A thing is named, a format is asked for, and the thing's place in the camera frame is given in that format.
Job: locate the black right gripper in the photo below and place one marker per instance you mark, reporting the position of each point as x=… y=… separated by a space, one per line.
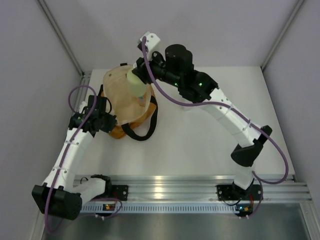
x=142 y=71

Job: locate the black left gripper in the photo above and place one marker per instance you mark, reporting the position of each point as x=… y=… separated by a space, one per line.
x=111 y=123

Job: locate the yellow-green pump bottle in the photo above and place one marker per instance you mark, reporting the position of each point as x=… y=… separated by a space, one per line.
x=135 y=86

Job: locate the tan canvas bag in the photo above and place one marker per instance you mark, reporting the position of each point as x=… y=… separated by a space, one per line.
x=138 y=123

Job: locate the pink capped orange bottle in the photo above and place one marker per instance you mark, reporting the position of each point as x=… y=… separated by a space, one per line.
x=141 y=101

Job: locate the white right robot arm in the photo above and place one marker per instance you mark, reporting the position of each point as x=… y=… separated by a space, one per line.
x=176 y=68

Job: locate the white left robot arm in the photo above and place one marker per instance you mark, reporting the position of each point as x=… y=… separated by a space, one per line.
x=57 y=196

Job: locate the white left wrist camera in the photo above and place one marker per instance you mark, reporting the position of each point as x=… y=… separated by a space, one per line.
x=82 y=105

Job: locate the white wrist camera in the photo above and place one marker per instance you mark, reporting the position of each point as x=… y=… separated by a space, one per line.
x=152 y=42
x=82 y=105

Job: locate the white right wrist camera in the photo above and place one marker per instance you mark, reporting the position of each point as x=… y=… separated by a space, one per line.
x=152 y=42

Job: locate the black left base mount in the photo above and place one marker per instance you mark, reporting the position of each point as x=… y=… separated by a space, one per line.
x=120 y=192

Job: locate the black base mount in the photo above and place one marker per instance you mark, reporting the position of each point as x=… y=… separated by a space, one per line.
x=120 y=192
x=231 y=192

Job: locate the left aluminium frame post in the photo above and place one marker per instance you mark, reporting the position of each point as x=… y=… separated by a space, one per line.
x=61 y=37

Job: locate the aluminium frame post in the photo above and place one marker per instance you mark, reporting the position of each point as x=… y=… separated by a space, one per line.
x=61 y=37
x=285 y=28

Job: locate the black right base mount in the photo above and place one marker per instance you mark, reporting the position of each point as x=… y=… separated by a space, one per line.
x=231 y=192

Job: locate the right aluminium frame post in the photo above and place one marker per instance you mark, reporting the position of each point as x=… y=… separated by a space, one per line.
x=285 y=28

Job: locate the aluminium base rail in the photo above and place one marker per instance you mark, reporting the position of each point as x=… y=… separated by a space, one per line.
x=189 y=195

